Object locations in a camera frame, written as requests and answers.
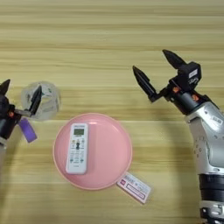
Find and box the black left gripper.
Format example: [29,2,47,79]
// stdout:
[0,78,44,139]

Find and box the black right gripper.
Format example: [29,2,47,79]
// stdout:
[131,48,213,116]

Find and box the clear tape roll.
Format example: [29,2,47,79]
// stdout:
[20,80,62,122]

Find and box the purple rectangular block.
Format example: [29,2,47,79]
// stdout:
[17,116,39,144]

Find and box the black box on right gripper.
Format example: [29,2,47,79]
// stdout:
[176,60,203,92]

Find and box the white remote control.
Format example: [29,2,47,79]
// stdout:
[65,122,89,175]

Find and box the pink round plate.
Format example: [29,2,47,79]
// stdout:
[52,112,134,191]

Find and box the pink and white eraser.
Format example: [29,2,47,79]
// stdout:
[116,171,152,205]

